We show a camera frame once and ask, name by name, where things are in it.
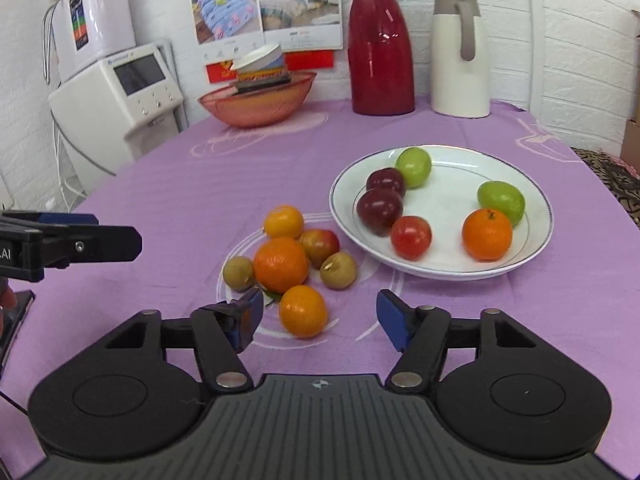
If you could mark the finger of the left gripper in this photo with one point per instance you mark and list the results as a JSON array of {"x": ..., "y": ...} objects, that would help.
[
  {"x": 49, "y": 217},
  {"x": 86, "y": 243}
]

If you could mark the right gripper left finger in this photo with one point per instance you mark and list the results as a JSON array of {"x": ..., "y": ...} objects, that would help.
[{"x": 221, "y": 332}]

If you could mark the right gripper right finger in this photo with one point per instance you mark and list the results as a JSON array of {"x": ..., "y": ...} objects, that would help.
[{"x": 419, "y": 335}]

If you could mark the red apple-like fruit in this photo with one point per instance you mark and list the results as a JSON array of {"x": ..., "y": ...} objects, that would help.
[{"x": 411, "y": 236}]

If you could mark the dark red plum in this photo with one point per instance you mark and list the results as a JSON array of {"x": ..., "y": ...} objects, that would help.
[
  {"x": 379, "y": 209},
  {"x": 388, "y": 177}
]

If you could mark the green oval fruit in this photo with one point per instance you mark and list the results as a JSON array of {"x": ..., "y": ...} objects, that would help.
[{"x": 504, "y": 197}]

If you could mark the round green fruit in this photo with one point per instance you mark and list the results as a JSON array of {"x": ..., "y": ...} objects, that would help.
[{"x": 415, "y": 165}]

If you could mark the brownish green fruit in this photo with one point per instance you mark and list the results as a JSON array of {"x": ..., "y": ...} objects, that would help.
[
  {"x": 339, "y": 271},
  {"x": 238, "y": 273}
]

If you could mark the front orange citrus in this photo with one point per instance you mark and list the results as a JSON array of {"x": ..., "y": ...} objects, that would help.
[{"x": 303, "y": 312}]

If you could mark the large orange mandarin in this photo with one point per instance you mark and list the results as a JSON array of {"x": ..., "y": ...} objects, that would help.
[{"x": 280, "y": 264}]

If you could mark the small yellow orange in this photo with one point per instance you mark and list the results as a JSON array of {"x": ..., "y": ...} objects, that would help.
[{"x": 284, "y": 221}]

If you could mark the red yellow peach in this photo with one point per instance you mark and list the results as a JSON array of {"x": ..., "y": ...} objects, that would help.
[{"x": 319, "y": 244}]

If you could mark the purple tablecloth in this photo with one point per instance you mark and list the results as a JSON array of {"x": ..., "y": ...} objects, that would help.
[{"x": 203, "y": 196}]

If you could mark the white water dispenser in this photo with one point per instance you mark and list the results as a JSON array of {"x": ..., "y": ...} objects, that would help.
[{"x": 117, "y": 110}]

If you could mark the white round plate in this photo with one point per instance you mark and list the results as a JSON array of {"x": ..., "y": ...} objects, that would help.
[{"x": 447, "y": 197}]

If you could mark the white purifier top unit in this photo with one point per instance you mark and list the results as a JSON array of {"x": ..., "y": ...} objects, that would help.
[{"x": 85, "y": 31}]

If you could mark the orange glass bowl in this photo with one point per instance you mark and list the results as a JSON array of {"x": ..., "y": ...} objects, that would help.
[{"x": 259, "y": 108}]

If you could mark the stacked patterned bowls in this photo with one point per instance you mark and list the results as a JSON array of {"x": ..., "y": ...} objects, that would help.
[{"x": 261, "y": 79}]

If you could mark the leopard print cloth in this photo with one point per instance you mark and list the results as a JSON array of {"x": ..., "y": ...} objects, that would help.
[{"x": 620, "y": 179}]

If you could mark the red thermos jug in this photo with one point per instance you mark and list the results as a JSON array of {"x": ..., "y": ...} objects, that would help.
[{"x": 380, "y": 59}]

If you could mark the white thermos jug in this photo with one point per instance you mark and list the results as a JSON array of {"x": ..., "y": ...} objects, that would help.
[{"x": 460, "y": 68}]

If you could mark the flat cardboard box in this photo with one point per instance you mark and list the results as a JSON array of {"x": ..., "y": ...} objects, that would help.
[{"x": 630, "y": 151}]

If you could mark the bedding calendar poster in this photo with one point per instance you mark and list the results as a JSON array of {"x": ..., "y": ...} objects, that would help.
[{"x": 309, "y": 32}]

